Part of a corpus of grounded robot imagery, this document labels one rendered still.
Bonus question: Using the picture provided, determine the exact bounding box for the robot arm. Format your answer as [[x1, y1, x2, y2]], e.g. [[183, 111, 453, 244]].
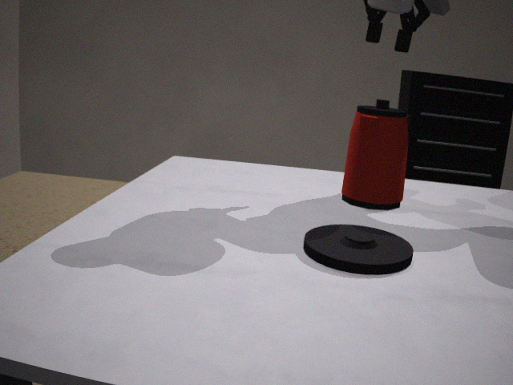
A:
[[424, 0, 450, 16]]

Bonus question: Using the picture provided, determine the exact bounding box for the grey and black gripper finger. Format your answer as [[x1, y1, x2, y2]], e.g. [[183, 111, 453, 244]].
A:
[[363, 0, 387, 43], [394, 0, 430, 53]]

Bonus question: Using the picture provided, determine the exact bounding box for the black round disk with center stud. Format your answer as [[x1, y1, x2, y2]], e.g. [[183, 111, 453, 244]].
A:
[[303, 225, 414, 275]]

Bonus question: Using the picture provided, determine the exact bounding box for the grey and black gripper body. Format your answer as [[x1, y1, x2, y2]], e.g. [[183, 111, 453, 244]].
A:
[[368, 0, 418, 17]]

